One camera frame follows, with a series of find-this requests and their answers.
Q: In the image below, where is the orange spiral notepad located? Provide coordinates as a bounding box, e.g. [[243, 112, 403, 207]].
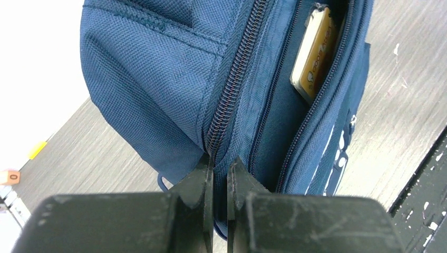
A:
[[289, 3, 339, 104]]

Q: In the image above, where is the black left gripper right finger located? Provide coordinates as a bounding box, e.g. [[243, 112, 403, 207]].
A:
[[227, 158, 404, 252]]

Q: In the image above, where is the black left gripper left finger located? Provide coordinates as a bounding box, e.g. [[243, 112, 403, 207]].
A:
[[13, 155, 213, 252]]

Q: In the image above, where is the navy blue backpack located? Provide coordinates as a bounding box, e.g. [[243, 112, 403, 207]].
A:
[[80, 1, 373, 239]]

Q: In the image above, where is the small wooden block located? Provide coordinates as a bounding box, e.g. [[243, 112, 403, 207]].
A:
[[0, 170, 21, 186]]

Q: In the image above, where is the yellow marker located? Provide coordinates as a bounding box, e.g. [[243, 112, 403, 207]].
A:
[[28, 141, 47, 160]]

